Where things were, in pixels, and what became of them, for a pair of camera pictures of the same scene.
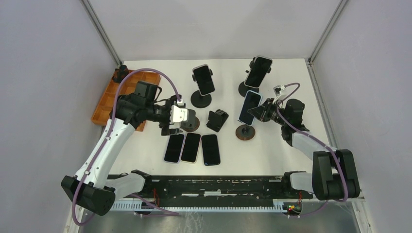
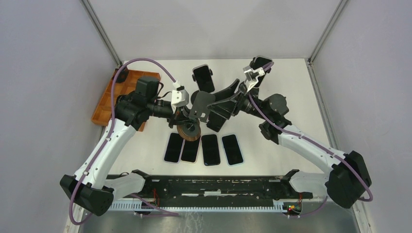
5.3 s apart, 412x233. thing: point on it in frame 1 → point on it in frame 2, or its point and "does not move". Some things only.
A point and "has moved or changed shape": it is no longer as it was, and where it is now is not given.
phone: [204, 79] does not move
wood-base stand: [245, 132] → [189, 131]
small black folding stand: [216, 120] does not move
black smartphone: [174, 148] does not move
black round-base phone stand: [199, 101] has moved or changed shape
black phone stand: [243, 89] has moved or changed shape
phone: [258, 71] does not move
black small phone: [211, 150] does not move
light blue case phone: [252, 100] has moved or changed shape
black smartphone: [191, 147] does not move
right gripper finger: [259, 112] → [225, 109]
